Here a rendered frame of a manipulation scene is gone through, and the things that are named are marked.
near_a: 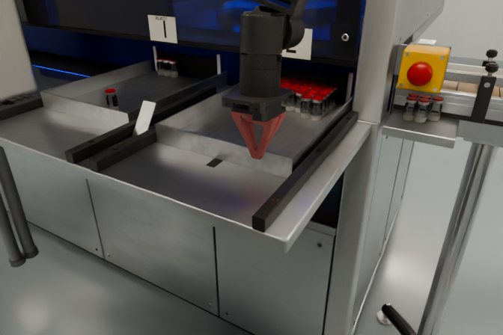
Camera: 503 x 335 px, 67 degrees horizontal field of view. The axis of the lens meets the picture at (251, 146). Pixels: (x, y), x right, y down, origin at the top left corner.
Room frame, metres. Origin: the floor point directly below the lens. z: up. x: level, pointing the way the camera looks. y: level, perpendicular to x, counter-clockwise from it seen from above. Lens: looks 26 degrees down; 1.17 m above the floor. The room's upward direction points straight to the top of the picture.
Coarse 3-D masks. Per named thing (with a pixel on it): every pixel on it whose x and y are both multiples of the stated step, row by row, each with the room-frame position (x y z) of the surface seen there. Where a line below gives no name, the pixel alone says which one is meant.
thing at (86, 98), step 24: (120, 72) 0.97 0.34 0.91; (144, 72) 1.05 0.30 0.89; (48, 96) 0.77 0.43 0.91; (72, 96) 0.84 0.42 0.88; (96, 96) 0.85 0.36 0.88; (120, 96) 0.85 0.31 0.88; (144, 96) 0.85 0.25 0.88; (168, 96) 0.76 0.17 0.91; (96, 120) 0.70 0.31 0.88; (120, 120) 0.67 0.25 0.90
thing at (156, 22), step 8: (152, 16) 0.96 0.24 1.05; (160, 16) 0.95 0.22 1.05; (168, 16) 0.93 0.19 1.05; (152, 24) 0.96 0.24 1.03; (160, 24) 0.95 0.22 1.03; (168, 24) 0.93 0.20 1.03; (152, 32) 0.96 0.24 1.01; (160, 32) 0.95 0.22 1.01; (168, 32) 0.94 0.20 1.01; (176, 32) 0.92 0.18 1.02; (160, 40) 0.95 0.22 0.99; (168, 40) 0.94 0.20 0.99; (176, 40) 0.92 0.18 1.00
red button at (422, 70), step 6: (414, 66) 0.63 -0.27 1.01; (420, 66) 0.63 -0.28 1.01; (426, 66) 0.62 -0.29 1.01; (408, 72) 0.64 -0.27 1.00; (414, 72) 0.63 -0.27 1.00; (420, 72) 0.62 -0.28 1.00; (426, 72) 0.62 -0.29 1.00; (432, 72) 0.62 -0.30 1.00; (408, 78) 0.63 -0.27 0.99; (414, 78) 0.63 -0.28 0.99; (420, 78) 0.62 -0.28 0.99; (426, 78) 0.62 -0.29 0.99; (414, 84) 0.63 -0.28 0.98; (420, 84) 0.62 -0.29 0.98
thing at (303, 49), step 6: (306, 30) 0.76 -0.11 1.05; (312, 30) 0.76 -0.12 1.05; (306, 36) 0.76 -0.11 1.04; (300, 42) 0.77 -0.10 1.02; (306, 42) 0.76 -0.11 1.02; (294, 48) 0.77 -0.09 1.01; (300, 48) 0.77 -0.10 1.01; (306, 48) 0.76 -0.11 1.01; (282, 54) 0.79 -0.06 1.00; (288, 54) 0.78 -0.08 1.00; (294, 54) 0.77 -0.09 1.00; (300, 54) 0.77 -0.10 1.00; (306, 54) 0.76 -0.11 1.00
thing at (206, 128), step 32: (352, 96) 0.75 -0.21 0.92; (160, 128) 0.60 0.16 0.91; (192, 128) 0.66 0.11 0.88; (224, 128) 0.66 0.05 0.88; (256, 128) 0.66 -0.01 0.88; (288, 128) 0.66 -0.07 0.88; (320, 128) 0.59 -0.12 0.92; (224, 160) 0.54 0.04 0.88; (256, 160) 0.51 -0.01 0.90; (288, 160) 0.48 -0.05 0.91
